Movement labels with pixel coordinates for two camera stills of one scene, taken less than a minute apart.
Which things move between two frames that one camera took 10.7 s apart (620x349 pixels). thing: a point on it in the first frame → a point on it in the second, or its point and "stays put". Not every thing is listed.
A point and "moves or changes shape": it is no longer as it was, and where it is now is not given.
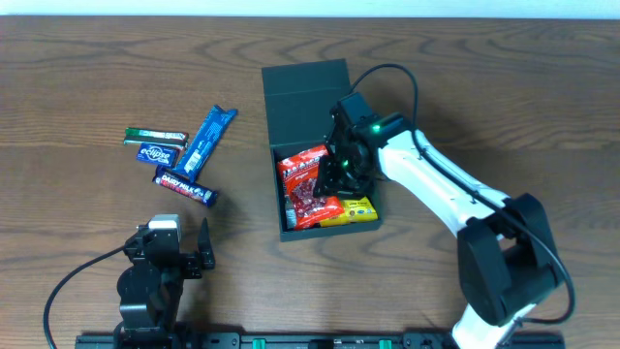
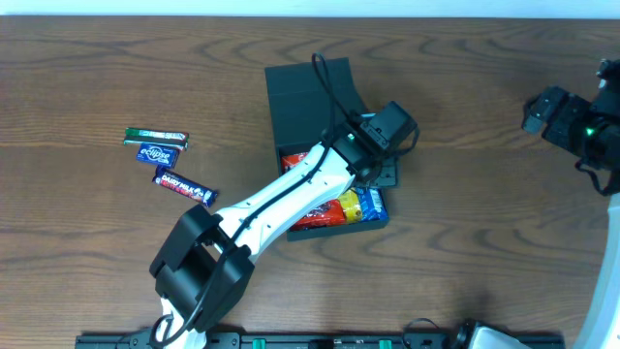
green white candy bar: [152, 137] stays put
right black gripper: [336, 179] → [552, 116]
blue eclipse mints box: [157, 154] stays put
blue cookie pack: [206, 142] → [372, 205]
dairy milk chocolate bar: [183, 186] stays put
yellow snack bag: [354, 210] moves or changes shape
